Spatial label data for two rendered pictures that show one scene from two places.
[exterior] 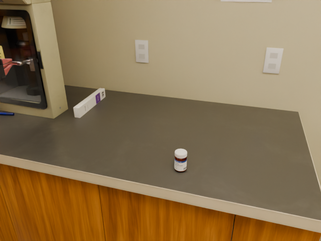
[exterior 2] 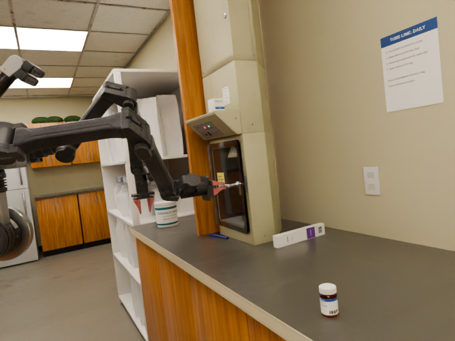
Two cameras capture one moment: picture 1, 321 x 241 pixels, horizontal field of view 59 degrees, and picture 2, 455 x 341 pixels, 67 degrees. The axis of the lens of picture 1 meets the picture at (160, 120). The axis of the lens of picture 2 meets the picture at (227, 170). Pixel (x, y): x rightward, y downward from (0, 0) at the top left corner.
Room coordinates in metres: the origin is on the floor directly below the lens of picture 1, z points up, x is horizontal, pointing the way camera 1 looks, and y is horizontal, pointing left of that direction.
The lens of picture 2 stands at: (0.05, -0.47, 1.34)
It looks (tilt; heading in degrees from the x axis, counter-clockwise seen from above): 3 degrees down; 44
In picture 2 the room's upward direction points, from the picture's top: 6 degrees counter-clockwise
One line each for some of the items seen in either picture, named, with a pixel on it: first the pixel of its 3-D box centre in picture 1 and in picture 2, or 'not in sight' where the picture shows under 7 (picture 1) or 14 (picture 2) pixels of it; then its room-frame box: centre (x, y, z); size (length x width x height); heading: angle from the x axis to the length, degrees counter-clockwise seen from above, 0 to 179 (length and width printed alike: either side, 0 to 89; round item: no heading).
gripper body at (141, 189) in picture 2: not in sight; (142, 189); (0.95, 1.01, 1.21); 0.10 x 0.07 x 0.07; 162
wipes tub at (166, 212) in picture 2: not in sight; (166, 213); (1.26, 1.27, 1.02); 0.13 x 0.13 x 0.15
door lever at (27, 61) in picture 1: (16, 61); (228, 185); (1.10, 0.57, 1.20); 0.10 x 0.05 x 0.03; 70
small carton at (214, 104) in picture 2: not in sight; (216, 106); (1.09, 0.58, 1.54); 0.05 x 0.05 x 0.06; 80
